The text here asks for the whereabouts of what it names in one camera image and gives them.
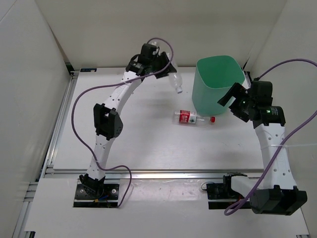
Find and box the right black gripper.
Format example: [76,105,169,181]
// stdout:
[217,83,255,122]

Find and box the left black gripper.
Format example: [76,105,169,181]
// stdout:
[149,51,177,79]

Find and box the clear bottle blue cap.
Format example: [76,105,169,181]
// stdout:
[148,38,184,94]

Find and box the red label bottle red cap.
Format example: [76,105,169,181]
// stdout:
[173,110,216,126]

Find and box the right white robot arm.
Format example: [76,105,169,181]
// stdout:
[218,81,308,216]

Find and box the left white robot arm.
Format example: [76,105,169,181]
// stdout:
[79,39,176,199]

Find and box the green plastic bin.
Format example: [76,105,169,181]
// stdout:
[192,56,245,116]

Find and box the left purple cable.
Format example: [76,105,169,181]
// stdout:
[71,38,175,208]

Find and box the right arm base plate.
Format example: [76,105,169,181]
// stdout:
[201,181,244,210]

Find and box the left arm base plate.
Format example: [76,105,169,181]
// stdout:
[73,180,120,208]

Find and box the aluminium table frame rail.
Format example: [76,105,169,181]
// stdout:
[14,63,310,238]

